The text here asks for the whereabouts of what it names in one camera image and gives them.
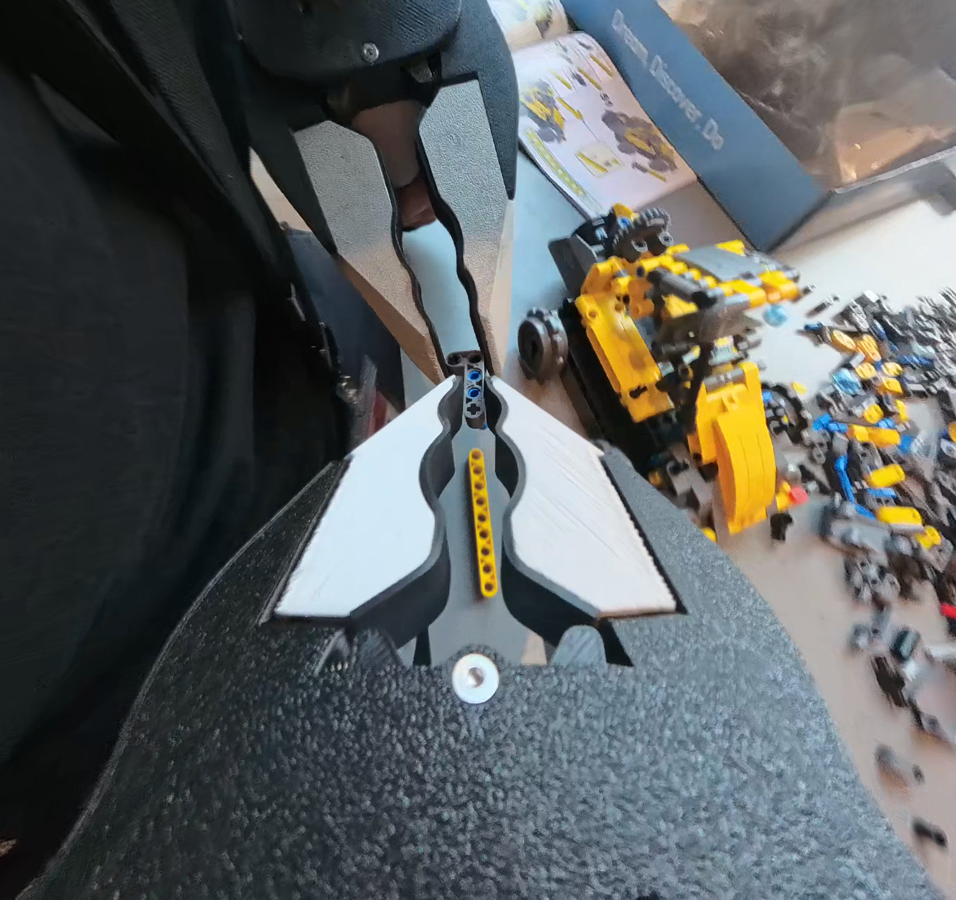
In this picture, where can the blue cardboard box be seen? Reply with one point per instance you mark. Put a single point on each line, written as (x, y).
(672, 78)

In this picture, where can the small grey blue Lego piece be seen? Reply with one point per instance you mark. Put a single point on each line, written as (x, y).
(473, 411)

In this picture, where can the person's left hand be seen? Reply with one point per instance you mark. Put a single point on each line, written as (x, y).
(396, 153)

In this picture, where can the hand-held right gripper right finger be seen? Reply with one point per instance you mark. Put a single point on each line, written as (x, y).
(582, 526)

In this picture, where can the clear plastic bag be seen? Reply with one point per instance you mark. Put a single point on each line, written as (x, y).
(821, 56)

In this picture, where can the long yellow brick beam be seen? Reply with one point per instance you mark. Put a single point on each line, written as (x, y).
(482, 526)

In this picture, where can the grey desk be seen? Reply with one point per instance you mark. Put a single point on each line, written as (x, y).
(792, 616)

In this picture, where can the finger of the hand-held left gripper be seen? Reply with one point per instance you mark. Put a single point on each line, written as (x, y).
(351, 198)
(470, 190)

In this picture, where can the pile of toy brick pieces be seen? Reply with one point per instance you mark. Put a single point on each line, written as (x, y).
(881, 478)

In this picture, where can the yellow toy brick vehicle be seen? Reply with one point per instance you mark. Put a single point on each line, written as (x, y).
(620, 362)

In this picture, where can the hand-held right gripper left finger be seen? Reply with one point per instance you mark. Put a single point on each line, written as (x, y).
(366, 534)

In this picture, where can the person's dark clothing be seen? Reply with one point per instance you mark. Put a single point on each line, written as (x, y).
(112, 392)

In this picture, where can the building instruction booklet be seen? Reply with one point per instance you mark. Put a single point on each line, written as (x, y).
(582, 115)

